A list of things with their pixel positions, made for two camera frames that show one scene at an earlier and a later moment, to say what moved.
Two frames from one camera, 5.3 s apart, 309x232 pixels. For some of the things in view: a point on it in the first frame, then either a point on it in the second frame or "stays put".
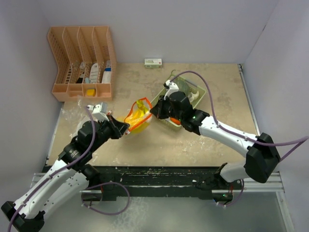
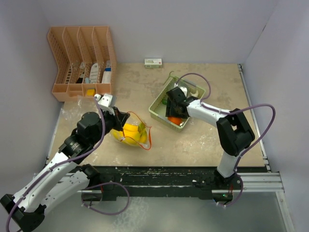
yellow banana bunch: [137, 114] to [133, 134]
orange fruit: [175, 121] stays put
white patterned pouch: [94, 73] stays put
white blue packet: [106, 76] stays put
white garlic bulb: [192, 96] stays put
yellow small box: [91, 92] stays put
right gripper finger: [163, 112] to [182, 112]
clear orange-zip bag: [141, 111] to [135, 132]
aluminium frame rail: [274, 183] stays put
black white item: [82, 68] stays put
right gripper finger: [157, 109] to [171, 110]
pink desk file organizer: [85, 58] stays put
